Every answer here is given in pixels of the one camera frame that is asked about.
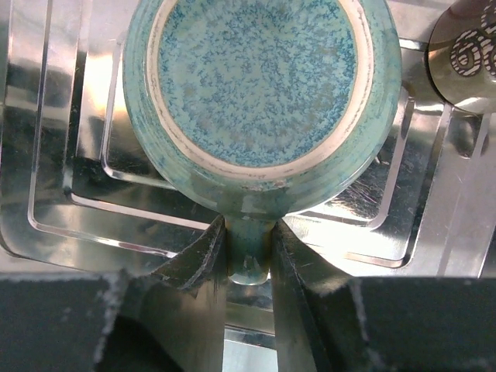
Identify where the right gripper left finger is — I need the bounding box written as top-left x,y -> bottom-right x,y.
1,218 -> 227,371

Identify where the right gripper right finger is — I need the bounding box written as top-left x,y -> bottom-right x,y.
270,222 -> 495,371

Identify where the green ceramic mug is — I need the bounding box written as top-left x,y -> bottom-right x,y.
122,1 -> 401,285

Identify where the metal serving tray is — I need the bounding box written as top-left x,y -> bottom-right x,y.
1,1 -> 495,371

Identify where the brown ceramic cup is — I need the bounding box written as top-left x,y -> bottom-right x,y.
428,0 -> 495,114

